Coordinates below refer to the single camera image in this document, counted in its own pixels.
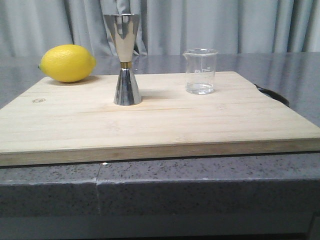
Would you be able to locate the clear glass beaker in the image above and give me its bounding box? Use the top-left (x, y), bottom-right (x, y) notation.
top-left (182, 48), bottom-right (218, 95)

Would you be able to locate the steel double jigger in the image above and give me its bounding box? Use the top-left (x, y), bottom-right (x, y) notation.
top-left (104, 13), bottom-right (142, 106)

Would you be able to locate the yellow lemon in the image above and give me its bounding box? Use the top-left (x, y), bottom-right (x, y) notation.
top-left (39, 44), bottom-right (96, 83)

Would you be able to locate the light wooden cutting board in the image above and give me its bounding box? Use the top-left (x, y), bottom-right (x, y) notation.
top-left (0, 72), bottom-right (320, 166)

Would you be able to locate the grey curtain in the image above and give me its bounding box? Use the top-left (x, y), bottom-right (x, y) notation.
top-left (0, 0), bottom-right (320, 57)

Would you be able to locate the black cutting board handle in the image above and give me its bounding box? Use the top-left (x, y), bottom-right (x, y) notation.
top-left (254, 84), bottom-right (290, 107)

